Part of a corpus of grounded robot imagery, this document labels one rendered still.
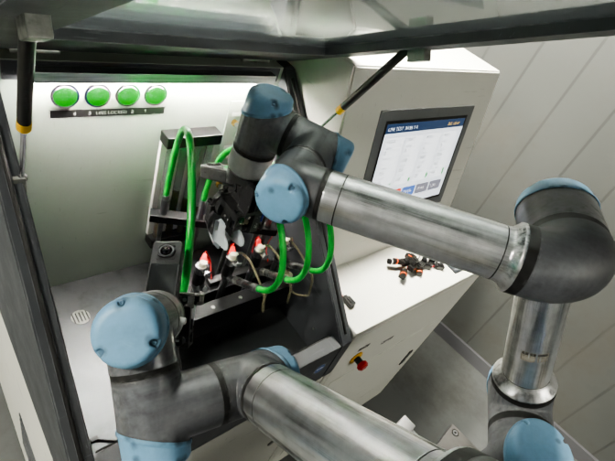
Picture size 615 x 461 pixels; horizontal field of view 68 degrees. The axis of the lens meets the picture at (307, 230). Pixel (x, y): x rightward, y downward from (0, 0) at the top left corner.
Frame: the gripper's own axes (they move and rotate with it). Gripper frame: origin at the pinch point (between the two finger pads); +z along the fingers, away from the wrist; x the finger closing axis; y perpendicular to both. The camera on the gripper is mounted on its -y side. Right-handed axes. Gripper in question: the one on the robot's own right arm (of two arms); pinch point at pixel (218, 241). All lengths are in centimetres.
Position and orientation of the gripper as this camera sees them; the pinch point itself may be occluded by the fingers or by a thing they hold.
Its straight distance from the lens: 95.9
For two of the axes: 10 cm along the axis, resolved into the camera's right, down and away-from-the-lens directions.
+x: 7.4, -2.0, 6.4
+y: 5.8, 6.6, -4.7
